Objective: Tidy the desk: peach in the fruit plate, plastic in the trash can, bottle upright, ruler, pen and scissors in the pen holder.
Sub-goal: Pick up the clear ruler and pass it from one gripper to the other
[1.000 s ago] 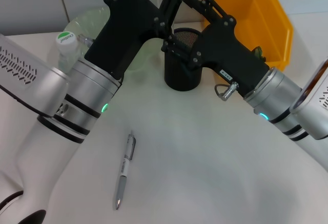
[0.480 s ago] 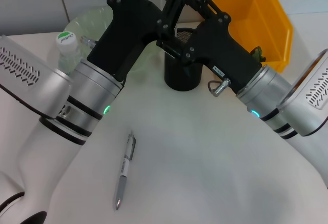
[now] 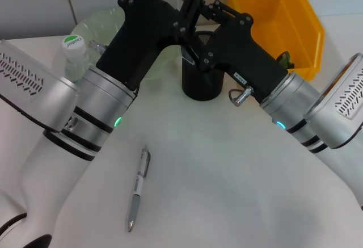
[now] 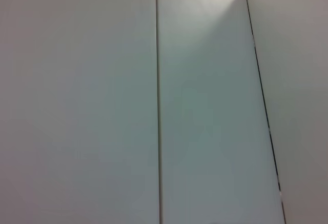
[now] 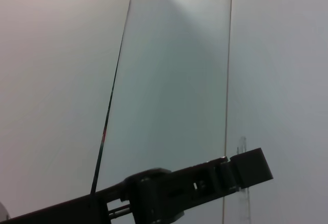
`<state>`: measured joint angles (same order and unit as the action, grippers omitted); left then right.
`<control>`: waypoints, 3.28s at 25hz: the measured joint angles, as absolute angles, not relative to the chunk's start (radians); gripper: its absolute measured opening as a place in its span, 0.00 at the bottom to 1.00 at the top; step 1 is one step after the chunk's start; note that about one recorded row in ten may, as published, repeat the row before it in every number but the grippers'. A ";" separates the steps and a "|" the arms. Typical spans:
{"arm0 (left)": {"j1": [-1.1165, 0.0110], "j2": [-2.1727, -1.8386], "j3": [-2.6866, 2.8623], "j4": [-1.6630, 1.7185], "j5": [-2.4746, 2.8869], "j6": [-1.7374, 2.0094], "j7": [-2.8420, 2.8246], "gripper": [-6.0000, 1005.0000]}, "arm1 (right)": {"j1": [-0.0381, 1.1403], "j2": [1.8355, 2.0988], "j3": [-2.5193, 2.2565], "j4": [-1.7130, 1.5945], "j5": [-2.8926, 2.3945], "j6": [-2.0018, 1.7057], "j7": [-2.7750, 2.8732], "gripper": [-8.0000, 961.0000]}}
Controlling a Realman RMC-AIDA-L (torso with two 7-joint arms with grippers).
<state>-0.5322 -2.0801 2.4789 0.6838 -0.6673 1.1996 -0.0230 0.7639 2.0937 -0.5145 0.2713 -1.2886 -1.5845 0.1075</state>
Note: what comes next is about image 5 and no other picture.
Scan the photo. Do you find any clear plastic ruler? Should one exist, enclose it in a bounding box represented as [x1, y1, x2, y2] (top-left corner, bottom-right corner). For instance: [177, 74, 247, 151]
[235, 136, 252, 224]

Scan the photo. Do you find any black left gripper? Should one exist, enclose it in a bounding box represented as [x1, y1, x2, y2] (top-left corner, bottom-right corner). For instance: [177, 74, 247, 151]
[0, 167, 186, 224]

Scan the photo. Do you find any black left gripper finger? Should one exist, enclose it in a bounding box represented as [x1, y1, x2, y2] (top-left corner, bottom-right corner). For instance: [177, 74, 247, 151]
[170, 147, 274, 207]

